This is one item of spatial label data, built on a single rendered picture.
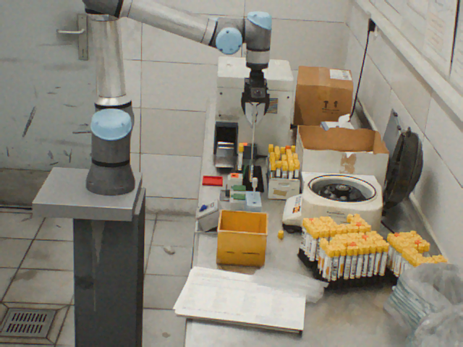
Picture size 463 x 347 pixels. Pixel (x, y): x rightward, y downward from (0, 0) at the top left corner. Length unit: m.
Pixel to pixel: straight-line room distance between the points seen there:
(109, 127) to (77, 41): 1.80
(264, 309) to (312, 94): 1.45
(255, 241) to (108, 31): 0.79
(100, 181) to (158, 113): 1.85
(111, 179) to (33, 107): 1.91
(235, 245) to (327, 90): 1.25
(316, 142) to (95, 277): 0.91
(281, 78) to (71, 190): 0.85
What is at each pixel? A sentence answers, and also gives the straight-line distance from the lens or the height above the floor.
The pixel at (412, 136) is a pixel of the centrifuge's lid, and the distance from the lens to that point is 2.21.
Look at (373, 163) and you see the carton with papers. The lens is 2.55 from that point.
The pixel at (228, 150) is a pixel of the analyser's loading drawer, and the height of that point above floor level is 0.94.
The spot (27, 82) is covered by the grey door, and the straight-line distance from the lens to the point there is 4.15.
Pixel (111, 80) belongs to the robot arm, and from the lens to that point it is 2.39.
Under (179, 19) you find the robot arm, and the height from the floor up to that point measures 1.45.
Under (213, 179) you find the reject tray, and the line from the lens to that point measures 2.57.
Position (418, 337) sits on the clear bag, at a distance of 1.72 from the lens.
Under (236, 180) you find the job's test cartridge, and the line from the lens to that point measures 2.41.
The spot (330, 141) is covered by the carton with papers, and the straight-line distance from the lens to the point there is 2.75.
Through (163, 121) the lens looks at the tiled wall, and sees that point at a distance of 4.16.
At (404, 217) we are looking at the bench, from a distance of 2.45.
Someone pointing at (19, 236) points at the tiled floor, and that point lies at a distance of 4.13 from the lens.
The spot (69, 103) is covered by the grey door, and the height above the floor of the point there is 0.63.
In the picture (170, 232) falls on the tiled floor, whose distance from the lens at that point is 4.14.
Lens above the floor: 1.88
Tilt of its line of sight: 23 degrees down
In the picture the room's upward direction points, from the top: 4 degrees clockwise
